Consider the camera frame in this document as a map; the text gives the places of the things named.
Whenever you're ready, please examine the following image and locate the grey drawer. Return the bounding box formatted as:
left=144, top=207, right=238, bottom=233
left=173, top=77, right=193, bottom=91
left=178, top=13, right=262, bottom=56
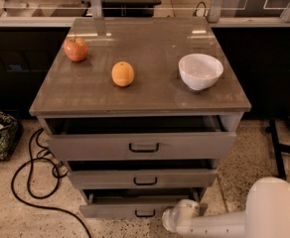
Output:
left=45, top=115, right=237, bottom=162
left=68, top=160, right=218, bottom=189
left=79, top=187, right=206, bottom=219

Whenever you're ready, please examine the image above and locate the green patterned basket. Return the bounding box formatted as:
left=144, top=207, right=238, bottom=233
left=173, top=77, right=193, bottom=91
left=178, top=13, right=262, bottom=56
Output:
left=0, top=111, right=23, bottom=161

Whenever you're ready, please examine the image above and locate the black floor cable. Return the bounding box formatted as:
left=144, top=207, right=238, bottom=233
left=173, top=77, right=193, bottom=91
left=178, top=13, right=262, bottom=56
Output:
left=10, top=127, right=93, bottom=238

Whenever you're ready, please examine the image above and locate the orange fruit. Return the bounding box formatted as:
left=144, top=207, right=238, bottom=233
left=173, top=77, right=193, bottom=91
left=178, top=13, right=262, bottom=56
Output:
left=111, top=61, right=134, bottom=87

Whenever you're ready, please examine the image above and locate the white ceramic bowl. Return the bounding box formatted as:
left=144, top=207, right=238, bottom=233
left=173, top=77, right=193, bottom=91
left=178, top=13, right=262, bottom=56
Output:
left=178, top=54, right=223, bottom=91

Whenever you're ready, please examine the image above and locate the grey top drawer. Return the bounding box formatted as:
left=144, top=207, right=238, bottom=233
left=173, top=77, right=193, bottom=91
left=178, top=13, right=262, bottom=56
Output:
left=45, top=115, right=237, bottom=162

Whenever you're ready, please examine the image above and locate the black stand leg with caster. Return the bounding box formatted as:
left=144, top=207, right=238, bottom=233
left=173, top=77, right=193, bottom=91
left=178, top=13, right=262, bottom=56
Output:
left=265, top=116, right=290, bottom=179

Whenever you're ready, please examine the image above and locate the grey middle drawer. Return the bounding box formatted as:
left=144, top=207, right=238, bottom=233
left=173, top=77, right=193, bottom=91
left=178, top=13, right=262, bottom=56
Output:
left=68, top=160, right=218, bottom=189

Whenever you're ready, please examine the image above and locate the grey drawer cabinet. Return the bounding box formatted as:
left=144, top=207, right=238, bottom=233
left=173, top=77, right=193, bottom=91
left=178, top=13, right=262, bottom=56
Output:
left=29, top=16, right=252, bottom=203

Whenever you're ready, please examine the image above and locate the grey bottom drawer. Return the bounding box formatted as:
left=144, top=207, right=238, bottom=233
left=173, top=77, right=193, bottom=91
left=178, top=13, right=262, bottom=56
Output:
left=79, top=187, right=206, bottom=219

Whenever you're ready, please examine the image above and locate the black cable behind cabinet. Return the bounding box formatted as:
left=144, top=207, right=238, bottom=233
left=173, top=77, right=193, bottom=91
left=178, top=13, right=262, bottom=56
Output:
left=192, top=1, right=210, bottom=18

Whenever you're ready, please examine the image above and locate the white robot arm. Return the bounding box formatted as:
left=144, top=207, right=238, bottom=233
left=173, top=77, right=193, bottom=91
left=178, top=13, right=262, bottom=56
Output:
left=162, top=178, right=290, bottom=238

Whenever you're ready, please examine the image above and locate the red apple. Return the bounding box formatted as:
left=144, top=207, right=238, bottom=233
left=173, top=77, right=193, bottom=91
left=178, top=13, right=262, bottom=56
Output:
left=64, top=37, right=88, bottom=61

